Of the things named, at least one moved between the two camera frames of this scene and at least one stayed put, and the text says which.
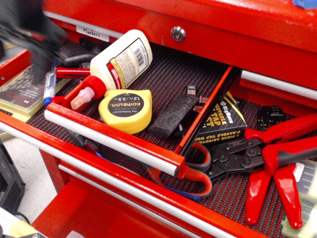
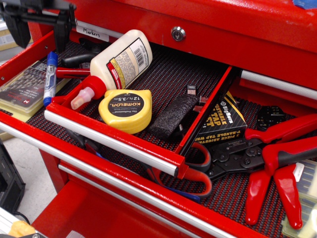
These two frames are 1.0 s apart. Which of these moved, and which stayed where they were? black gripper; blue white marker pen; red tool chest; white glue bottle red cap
Moved: black gripper
Stayed: white glue bottle red cap; blue white marker pen; red tool chest
